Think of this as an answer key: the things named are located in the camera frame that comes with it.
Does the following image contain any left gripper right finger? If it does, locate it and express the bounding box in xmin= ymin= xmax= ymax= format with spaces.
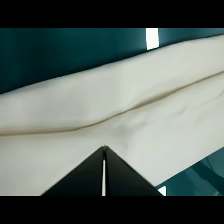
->
xmin=104 ymin=145 xmax=164 ymax=197

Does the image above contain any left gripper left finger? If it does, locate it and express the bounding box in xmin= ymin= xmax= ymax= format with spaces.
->
xmin=41 ymin=145 xmax=106 ymax=197

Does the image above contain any cream garment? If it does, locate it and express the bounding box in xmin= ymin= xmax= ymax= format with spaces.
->
xmin=0 ymin=34 xmax=224 ymax=197

